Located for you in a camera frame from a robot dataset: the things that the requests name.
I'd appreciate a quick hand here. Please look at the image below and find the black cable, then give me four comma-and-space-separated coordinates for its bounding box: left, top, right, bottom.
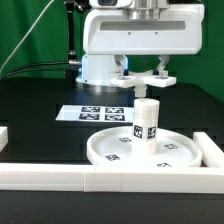
0, 60, 73, 83

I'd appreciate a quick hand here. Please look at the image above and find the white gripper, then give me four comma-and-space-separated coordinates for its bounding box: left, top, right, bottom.
83, 4, 204, 77

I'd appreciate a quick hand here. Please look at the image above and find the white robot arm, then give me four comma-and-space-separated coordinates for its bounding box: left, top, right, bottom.
77, 0, 205, 86

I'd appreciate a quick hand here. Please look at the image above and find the white U-shaped workspace frame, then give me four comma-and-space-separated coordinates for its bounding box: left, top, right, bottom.
0, 132, 224, 194

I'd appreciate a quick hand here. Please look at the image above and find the white cross-shaped table base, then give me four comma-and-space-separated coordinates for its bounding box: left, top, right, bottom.
110, 73, 176, 98

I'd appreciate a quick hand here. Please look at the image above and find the white round table top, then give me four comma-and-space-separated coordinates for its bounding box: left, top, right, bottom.
87, 126, 202, 168

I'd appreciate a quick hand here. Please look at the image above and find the white sheet with fiducial markers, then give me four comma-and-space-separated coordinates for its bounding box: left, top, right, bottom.
56, 105, 134, 123

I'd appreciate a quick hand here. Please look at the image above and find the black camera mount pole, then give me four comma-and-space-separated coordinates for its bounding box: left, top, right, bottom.
63, 0, 91, 88

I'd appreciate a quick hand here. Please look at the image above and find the grey cable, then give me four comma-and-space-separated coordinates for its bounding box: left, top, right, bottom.
0, 0, 55, 76

